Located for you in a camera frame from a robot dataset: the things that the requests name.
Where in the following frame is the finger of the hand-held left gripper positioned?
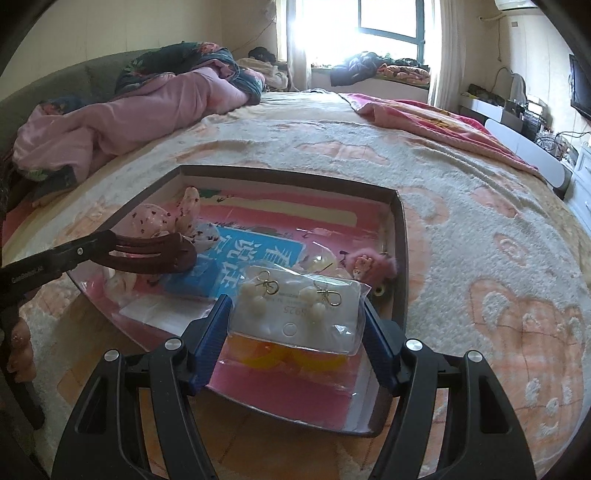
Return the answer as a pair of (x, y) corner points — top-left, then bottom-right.
(0, 229), (116, 315)

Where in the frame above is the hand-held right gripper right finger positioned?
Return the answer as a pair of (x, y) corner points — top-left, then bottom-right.
(362, 298), (536, 480)

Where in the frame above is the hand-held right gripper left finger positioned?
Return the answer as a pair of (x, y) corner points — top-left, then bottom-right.
(51, 294), (232, 480)

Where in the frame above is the pearl earring card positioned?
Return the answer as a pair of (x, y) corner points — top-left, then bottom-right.
(227, 264), (372, 356)

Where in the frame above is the pink fluffy hair clip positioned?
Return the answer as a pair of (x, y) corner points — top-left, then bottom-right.
(345, 248), (399, 280)

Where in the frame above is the brown hair clip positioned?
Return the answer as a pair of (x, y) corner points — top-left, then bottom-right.
(105, 232), (197, 274)

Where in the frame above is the dark brown shallow box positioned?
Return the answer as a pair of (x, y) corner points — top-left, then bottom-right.
(65, 165), (409, 437)

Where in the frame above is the person's left hand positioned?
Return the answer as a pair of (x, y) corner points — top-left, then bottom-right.
(6, 320), (37, 384)

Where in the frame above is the yellow item in plastic bag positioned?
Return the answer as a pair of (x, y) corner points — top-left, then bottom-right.
(217, 332), (361, 370)

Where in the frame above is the white paper sheet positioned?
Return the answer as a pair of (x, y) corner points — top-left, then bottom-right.
(120, 295), (214, 334)

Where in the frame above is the blue printed card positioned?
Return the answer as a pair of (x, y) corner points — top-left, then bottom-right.
(164, 224), (308, 301)

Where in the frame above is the pink quilt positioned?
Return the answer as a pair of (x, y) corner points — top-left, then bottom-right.
(13, 69), (266, 181)

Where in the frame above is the grey upholstered headboard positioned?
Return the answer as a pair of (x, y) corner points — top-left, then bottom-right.
(0, 50), (153, 158)

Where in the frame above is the dark floral quilt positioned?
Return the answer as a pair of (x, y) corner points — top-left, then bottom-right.
(115, 42), (266, 104)

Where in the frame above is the pink patterned blanket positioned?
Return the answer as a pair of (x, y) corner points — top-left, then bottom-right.
(339, 92), (539, 174)

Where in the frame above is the white curved bed footboard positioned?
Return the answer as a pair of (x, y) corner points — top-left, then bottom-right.
(484, 119), (571, 190)

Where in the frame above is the white drawer cabinet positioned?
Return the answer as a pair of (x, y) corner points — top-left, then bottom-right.
(566, 148), (591, 217)

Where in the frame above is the floral cushion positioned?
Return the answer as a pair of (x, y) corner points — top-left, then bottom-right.
(376, 65), (430, 84)

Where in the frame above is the dark jacket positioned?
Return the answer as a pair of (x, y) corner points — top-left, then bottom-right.
(330, 52), (386, 86)

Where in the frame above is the white curtain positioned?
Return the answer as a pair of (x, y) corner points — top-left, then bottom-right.
(427, 0), (467, 109)
(277, 0), (315, 90)

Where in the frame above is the black television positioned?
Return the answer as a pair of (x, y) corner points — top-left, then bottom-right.
(569, 54), (591, 121)

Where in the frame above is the window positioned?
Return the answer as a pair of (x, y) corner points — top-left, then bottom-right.
(286, 0), (426, 65)

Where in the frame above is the polka-dot bow hair tie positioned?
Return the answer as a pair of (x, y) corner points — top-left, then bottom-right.
(113, 186), (220, 259)

